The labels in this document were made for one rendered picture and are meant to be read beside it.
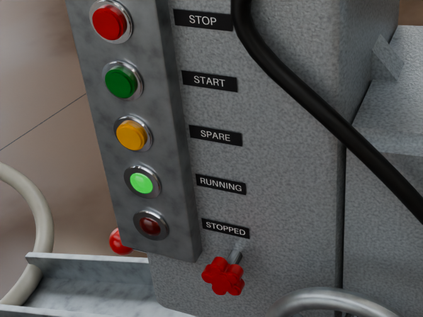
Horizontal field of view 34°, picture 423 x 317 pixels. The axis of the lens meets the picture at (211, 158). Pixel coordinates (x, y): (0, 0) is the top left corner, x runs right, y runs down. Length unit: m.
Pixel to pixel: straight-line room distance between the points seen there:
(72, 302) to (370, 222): 0.59
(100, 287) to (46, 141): 2.10
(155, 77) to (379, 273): 0.25
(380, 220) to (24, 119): 2.84
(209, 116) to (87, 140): 2.53
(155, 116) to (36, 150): 2.55
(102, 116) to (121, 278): 0.49
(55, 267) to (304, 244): 0.58
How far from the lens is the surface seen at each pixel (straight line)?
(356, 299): 0.56
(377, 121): 0.55
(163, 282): 0.73
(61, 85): 3.53
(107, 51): 0.55
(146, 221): 0.64
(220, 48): 0.52
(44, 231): 1.19
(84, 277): 1.09
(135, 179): 0.61
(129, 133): 0.57
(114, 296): 1.04
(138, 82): 0.55
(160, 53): 0.52
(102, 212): 2.67
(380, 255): 0.61
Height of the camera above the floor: 1.69
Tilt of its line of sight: 37 degrees down
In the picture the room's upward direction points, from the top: 7 degrees counter-clockwise
